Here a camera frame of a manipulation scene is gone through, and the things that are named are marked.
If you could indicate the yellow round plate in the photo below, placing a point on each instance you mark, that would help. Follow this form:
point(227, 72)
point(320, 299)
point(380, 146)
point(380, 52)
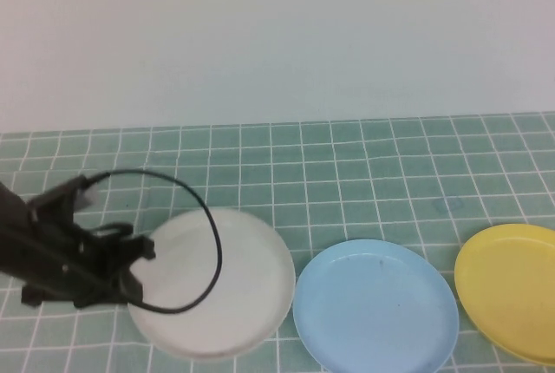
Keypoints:
point(511, 295)

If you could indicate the green checked tablecloth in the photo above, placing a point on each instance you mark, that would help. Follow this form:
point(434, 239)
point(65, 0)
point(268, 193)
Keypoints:
point(329, 173)

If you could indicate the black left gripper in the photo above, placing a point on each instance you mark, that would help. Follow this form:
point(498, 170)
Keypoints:
point(73, 264)

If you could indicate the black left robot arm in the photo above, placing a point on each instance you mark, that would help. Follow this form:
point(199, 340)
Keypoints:
point(11, 225)

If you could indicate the white round plate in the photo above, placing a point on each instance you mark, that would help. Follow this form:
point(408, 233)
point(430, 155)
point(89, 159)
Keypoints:
point(247, 303)

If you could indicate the light blue round plate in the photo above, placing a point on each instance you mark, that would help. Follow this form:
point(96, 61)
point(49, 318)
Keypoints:
point(377, 312)

